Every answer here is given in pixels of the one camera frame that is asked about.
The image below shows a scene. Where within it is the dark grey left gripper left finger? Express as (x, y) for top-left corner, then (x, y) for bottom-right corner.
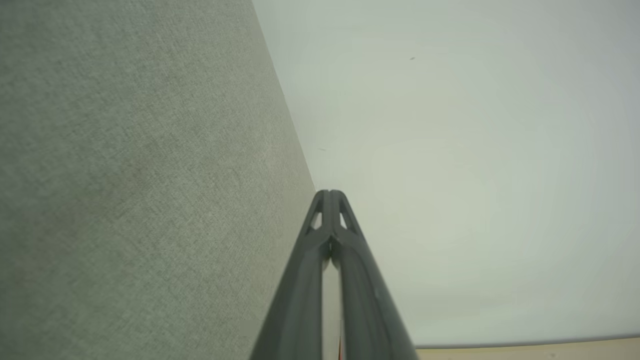
(249, 189), (333, 360)

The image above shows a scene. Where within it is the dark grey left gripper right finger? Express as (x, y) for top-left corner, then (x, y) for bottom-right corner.
(329, 189), (420, 360)

